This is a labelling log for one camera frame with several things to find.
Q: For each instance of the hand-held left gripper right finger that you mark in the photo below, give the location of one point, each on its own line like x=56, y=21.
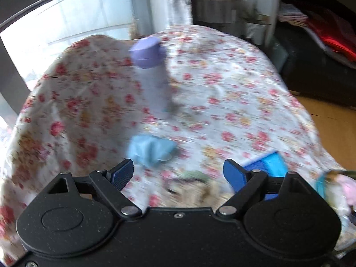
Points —
x=235, y=173

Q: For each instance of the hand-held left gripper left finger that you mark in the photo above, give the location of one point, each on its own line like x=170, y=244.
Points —
x=122, y=173

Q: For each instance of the light blue cloth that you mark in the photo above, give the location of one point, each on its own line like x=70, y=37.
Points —
x=148, y=150

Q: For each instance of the teal metal tin box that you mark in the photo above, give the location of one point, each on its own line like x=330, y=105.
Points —
x=332, y=182

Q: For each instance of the pink soft cloth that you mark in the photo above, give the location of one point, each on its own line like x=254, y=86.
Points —
x=347, y=187

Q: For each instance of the blue tissue pack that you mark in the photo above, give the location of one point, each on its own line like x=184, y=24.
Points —
x=268, y=167

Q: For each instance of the beige lace cloth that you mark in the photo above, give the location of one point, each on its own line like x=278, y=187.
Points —
x=194, y=190

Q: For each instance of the floral bedspread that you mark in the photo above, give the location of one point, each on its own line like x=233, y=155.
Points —
x=111, y=103

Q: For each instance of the purple thermos bottle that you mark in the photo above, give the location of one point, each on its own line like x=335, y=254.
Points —
x=151, y=78

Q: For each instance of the black leather sofa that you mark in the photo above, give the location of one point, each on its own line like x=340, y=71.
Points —
x=311, y=72

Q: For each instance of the potted plant in white pot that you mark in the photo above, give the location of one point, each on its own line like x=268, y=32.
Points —
x=256, y=25

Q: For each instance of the cloth-covered cabinet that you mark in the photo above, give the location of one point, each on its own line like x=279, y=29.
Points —
x=219, y=11

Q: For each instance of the pink folded blanket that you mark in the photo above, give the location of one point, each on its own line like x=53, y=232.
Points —
x=292, y=12

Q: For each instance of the red cushion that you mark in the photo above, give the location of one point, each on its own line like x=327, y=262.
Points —
x=333, y=33

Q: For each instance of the patterned curtain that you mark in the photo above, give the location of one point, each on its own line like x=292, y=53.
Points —
x=178, y=0

